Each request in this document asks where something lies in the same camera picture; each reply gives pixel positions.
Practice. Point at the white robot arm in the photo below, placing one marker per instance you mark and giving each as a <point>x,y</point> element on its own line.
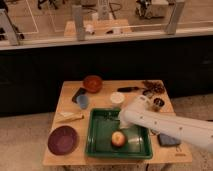
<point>196,132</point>

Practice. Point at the yellow wooden wedge block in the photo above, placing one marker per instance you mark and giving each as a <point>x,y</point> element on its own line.
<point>69,116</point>

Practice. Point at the black handled knife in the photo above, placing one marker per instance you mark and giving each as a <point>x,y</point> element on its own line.
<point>129,89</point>

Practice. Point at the white round cup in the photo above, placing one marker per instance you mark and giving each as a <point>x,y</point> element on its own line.
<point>117,99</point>

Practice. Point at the blue grey sponge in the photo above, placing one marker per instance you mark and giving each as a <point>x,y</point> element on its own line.
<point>167,141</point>

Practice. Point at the black flat rectangular object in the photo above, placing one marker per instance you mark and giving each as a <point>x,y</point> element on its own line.
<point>80,91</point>

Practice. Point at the purple bowl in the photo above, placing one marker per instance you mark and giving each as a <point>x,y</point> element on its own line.
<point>62,140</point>

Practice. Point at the blue plastic cup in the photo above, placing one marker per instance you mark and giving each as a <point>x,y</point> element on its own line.
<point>82,101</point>

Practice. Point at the green plastic tray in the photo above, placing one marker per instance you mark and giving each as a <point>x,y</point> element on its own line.
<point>98,144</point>

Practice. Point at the silver metal fork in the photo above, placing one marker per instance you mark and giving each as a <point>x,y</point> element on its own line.
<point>111,117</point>

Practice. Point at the red yellow apple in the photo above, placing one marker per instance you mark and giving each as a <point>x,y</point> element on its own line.
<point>118,139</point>

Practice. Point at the wooden table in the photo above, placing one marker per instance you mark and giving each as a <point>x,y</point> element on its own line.
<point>161,155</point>

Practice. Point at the orange brown bowl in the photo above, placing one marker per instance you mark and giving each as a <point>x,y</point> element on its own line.
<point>92,83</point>

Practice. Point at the small dark jar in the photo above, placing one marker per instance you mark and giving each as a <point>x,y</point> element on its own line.
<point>158,103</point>

